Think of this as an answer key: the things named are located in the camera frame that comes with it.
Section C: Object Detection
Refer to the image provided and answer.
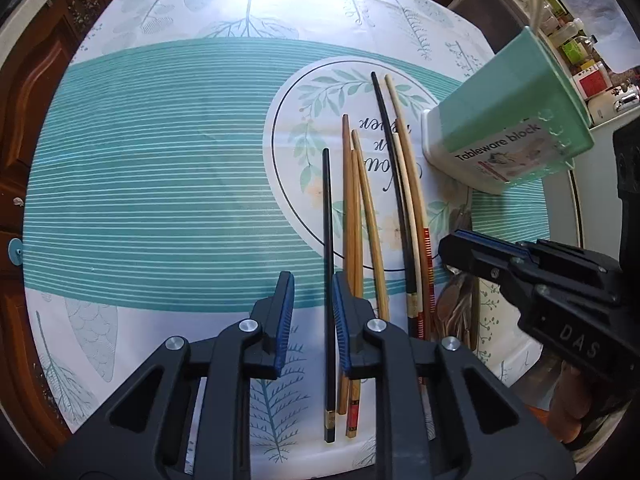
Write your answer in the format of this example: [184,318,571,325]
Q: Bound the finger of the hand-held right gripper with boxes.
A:
[439,229,543,311]
[525,239,623,306]

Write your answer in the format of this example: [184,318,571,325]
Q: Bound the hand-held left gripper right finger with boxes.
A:
[332,272,576,480]

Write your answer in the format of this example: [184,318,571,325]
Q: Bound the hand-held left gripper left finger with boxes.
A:
[52,271,296,480]

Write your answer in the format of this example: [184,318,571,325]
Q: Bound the brown chopstick with red end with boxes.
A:
[345,149,364,439]

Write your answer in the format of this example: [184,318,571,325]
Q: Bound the plain brown wooden chopstick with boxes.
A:
[351,129,392,322]
[336,114,357,416]

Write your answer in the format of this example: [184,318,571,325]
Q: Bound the short black chopstick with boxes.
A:
[321,148,337,444]

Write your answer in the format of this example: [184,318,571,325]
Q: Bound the pale chopstick with red stripes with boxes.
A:
[385,75,432,341]
[391,131,436,313]

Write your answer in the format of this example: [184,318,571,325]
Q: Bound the long black chopstick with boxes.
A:
[370,72,421,333]

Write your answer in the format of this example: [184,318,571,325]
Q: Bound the green utensil holder white base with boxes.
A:
[421,26,596,196]

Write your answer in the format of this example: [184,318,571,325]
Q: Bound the person's right hand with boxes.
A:
[549,364,608,445]

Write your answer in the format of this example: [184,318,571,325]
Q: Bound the large metal spoon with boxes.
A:
[434,275,466,342]

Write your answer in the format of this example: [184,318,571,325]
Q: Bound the small white appliance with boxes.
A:
[587,85,640,126]

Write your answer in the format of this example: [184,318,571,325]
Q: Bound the teal leaf printed tablecloth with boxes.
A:
[22,0,586,466]

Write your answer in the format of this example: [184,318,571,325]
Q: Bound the red label jar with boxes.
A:
[575,62,612,101]

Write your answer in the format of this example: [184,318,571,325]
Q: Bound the green jar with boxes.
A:
[560,35,593,66]

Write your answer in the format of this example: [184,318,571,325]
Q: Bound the grey bin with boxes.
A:
[447,0,531,53]

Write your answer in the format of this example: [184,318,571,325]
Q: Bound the brown wooden cabinets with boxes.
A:
[0,0,166,441]

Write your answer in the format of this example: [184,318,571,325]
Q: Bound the cream countertop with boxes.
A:
[0,0,101,76]

